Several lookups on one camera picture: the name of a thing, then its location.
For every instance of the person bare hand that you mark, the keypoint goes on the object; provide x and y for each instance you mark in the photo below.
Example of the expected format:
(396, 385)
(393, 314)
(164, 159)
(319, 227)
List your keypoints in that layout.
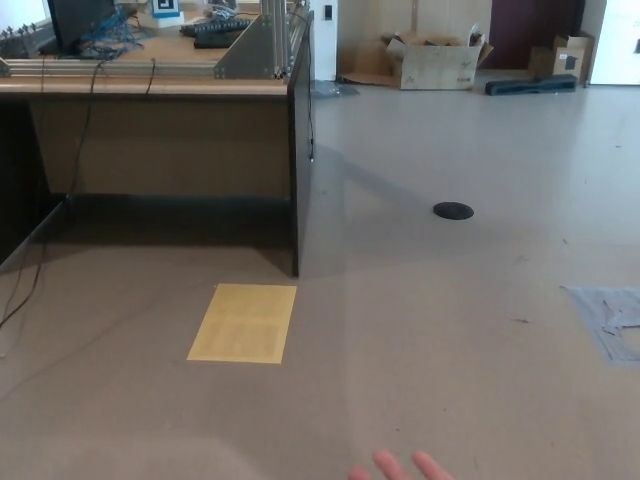
(390, 467)

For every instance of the yellow paper sheet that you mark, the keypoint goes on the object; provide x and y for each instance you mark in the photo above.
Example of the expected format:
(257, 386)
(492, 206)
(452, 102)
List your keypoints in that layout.
(242, 325)

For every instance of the grey tape patch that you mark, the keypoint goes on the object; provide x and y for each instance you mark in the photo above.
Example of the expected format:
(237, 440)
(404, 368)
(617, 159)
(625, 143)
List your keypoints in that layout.
(590, 310)

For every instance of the black round floor cover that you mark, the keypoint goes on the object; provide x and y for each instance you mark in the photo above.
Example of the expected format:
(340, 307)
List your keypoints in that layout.
(453, 210)

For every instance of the large open cardboard box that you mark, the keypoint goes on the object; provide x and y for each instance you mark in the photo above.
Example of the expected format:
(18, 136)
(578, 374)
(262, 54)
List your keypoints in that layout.
(435, 67)

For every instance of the flat cardboard sheet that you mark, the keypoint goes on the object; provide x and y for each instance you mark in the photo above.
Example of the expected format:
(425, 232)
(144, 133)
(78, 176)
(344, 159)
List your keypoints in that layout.
(367, 62)

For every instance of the wooden desk with dark sides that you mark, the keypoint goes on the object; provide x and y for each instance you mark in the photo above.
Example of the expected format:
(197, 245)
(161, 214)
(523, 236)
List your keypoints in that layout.
(150, 140)

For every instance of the long black foam piece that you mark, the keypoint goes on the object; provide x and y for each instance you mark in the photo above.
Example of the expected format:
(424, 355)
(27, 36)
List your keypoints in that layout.
(527, 85)

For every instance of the small cardboard box with label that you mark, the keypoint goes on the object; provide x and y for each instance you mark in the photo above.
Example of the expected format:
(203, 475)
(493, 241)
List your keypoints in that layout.
(565, 60)

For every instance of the dark maroon door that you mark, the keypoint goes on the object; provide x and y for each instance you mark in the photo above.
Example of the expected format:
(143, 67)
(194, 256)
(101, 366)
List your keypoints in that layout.
(530, 25)

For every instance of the black keyboard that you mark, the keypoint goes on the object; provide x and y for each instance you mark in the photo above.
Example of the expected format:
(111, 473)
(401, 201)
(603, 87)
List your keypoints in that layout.
(212, 32)

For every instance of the white cabinet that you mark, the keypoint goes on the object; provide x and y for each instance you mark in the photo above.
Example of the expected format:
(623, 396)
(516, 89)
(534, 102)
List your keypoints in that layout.
(617, 45)

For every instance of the white box with fiducial marker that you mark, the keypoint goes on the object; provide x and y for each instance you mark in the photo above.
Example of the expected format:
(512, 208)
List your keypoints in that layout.
(165, 12)

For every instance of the black monitor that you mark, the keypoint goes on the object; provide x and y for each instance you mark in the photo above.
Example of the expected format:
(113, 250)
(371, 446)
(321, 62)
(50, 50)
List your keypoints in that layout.
(77, 17)

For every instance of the aluminium profile frame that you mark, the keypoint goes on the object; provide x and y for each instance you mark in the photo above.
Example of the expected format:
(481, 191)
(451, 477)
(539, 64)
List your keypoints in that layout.
(247, 55)

